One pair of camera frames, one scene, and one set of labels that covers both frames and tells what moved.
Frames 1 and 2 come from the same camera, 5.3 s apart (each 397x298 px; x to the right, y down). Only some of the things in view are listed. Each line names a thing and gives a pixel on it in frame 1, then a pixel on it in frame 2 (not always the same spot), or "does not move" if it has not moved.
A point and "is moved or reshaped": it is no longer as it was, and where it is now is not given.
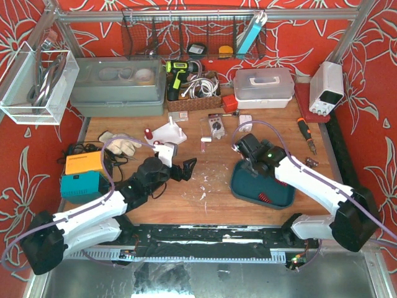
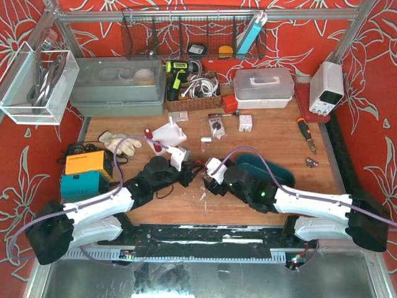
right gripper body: [245, 146] → [211, 184]
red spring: [262, 197] is moved or reshaped
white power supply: [326, 89] does not move
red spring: [148, 133] does not move
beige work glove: [121, 146] does not move
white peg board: [170, 133] does not move
